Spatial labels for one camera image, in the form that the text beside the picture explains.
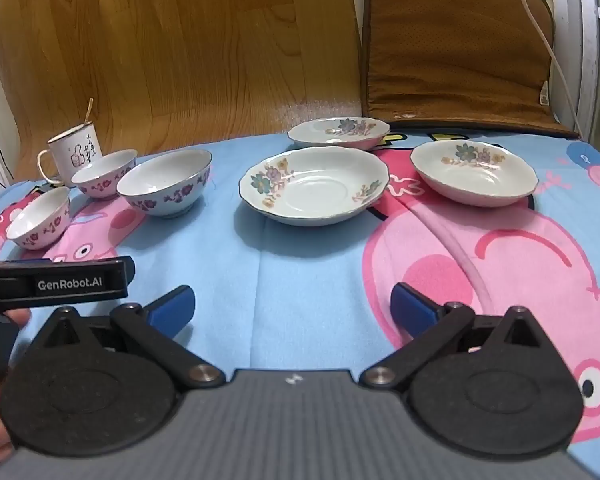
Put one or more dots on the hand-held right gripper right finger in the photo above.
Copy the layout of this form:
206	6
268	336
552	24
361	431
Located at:
414	307

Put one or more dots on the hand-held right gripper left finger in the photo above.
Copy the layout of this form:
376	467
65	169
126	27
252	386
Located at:
172	309

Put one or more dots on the small pink floral bowl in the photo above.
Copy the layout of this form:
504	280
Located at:
105	175
35	220

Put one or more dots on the large purple floral bowl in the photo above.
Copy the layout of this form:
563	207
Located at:
165	180

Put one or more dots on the white floral plate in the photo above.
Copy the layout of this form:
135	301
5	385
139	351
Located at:
315	190
475	175
330	132

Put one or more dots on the cartoon pig printed blanket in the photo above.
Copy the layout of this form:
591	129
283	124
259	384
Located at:
300	270

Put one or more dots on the white enamel mug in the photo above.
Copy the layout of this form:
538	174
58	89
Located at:
77	157

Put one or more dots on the wooden spoon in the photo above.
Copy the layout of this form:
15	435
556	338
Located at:
88	110

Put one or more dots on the brown seat cushion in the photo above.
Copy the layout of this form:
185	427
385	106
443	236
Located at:
450	50

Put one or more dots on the wooden board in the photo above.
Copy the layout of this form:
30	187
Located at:
205	50

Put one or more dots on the aluminium door frame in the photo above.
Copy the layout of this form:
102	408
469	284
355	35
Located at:
587	35

